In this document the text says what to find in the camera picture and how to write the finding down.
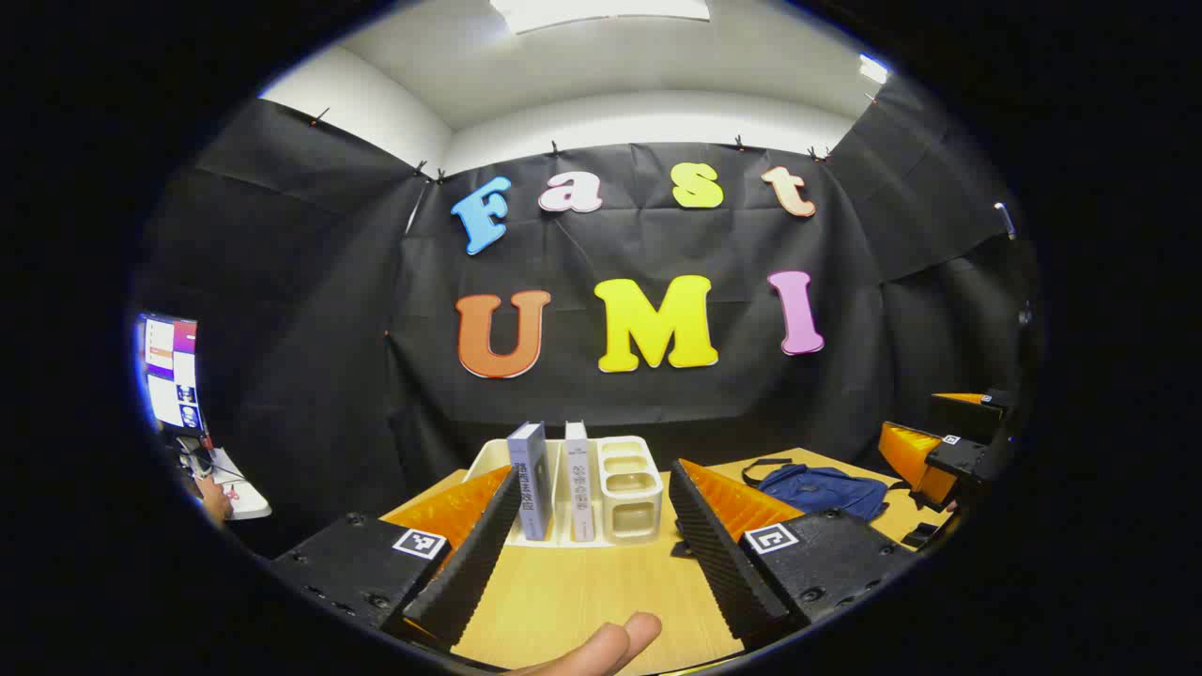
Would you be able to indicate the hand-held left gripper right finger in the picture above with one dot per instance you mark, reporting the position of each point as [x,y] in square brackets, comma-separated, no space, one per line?
[714,563]

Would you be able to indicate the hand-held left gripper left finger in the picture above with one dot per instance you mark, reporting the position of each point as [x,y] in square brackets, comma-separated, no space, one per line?
[474,554]

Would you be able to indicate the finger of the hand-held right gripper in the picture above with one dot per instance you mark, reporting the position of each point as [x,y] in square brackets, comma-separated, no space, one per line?
[963,460]
[967,418]

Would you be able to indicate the grey book with black print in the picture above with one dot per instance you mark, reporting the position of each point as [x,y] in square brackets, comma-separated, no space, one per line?
[531,479]

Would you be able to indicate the white plastic bookshelf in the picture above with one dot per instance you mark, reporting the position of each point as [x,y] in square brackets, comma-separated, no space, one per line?
[631,488]

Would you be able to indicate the white book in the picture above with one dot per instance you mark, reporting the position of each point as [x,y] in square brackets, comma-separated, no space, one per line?
[579,479]

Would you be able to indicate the blue schoolbag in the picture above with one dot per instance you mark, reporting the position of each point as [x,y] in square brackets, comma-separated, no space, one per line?
[822,490]

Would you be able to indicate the computer monitor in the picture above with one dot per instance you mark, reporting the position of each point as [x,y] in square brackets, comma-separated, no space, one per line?
[171,371]

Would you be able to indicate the small ceiling light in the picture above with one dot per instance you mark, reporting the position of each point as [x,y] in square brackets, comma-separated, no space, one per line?
[873,69]

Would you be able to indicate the large ceiling light panel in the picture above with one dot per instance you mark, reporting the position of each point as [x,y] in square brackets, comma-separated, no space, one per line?
[601,11]

